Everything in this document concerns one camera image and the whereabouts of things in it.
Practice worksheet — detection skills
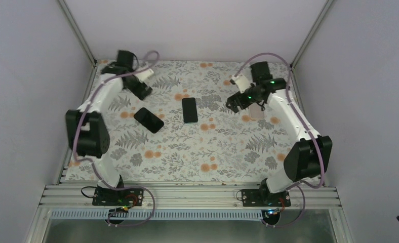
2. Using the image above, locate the beige phone case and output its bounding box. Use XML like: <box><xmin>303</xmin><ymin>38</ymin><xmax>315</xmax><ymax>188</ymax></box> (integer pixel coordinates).
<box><xmin>248</xmin><ymin>103</ymin><xmax>265</xmax><ymax>120</ymax></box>

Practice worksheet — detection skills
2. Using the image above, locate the black phone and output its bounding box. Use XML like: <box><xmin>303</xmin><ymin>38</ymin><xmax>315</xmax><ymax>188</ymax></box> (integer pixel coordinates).
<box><xmin>182</xmin><ymin>97</ymin><xmax>198</xmax><ymax>124</ymax></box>
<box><xmin>134</xmin><ymin>107</ymin><xmax>164</xmax><ymax>134</ymax></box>

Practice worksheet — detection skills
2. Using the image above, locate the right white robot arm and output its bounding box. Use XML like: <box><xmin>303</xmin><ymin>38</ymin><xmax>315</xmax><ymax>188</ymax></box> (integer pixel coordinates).
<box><xmin>225</xmin><ymin>61</ymin><xmax>333</xmax><ymax>206</ymax></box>

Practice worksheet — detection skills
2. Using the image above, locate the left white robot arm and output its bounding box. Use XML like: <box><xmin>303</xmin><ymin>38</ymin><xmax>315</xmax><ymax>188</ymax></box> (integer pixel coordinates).
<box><xmin>65</xmin><ymin>50</ymin><xmax>160</xmax><ymax>205</ymax></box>

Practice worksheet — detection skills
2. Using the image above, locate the floral patterned table mat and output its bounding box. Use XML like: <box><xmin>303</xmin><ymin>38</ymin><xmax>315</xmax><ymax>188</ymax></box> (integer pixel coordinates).
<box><xmin>65</xmin><ymin>61</ymin><xmax>294</xmax><ymax>183</ymax></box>

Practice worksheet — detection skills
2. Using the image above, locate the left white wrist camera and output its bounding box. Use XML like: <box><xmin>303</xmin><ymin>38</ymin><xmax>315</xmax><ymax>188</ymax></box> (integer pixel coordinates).
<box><xmin>135</xmin><ymin>68</ymin><xmax>154</xmax><ymax>83</ymax></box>

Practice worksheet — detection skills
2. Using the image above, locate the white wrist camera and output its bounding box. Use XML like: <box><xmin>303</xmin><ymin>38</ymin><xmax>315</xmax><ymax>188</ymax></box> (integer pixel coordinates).
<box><xmin>230</xmin><ymin>74</ymin><xmax>251</xmax><ymax>94</ymax></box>
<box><xmin>135</xmin><ymin>68</ymin><xmax>154</xmax><ymax>83</ymax></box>

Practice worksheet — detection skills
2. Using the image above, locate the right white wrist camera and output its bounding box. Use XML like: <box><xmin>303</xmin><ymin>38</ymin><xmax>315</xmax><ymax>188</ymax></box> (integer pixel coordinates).
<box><xmin>230</xmin><ymin>74</ymin><xmax>251</xmax><ymax>94</ymax></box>

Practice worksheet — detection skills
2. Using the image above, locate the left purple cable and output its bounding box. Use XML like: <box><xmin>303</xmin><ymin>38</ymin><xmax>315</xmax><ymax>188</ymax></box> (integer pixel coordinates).
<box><xmin>72</xmin><ymin>50</ymin><xmax>161</xmax><ymax>227</ymax></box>

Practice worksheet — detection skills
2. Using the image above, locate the purple cable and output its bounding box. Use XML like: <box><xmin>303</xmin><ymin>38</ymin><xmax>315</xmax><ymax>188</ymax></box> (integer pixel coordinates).
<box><xmin>72</xmin><ymin>50</ymin><xmax>161</xmax><ymax>227</ymax></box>
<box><xmin>233</xmin><ymin>52</ymin><xmax>326</xmax><ymax>228</ymax></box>

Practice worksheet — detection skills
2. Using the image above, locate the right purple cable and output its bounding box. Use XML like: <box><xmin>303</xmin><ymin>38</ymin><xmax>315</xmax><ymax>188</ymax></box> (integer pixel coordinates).
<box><xmin>233</xmin><ymin>52</ymin><xmax>326</xmax><ymax>228</ymax></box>

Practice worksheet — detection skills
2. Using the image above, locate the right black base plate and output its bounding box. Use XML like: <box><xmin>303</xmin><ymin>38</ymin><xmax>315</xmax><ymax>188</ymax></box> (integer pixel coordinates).
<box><xmin>241</xmin><ymin>189</ymin><xmax>291</xmax><ymax>207</ymax></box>

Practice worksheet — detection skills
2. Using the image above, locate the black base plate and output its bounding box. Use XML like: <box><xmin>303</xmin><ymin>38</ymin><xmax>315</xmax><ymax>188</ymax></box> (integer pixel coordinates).
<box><xmin>92</xmin><ymin>187</ymin><xmax>144</xmax><ymax>207</ymax></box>
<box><xmin>241</xmin><ymin>189</ymin><xmax>291</xmax><ymax>207</ymax></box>

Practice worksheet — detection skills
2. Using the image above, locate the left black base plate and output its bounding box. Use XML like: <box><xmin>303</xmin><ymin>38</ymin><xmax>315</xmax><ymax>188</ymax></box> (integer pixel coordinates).
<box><xmin>92</xmin><ymin>187</ymin><xmax>144</xmax><ymax>207</ymax></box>

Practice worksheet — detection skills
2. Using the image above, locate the aluminium rail frame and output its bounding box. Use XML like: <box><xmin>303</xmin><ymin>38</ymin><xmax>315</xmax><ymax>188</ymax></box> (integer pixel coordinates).
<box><xmin>39</xmin><ymin>183</ymin><xmax>342</xmax><ymax>210</ymax></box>

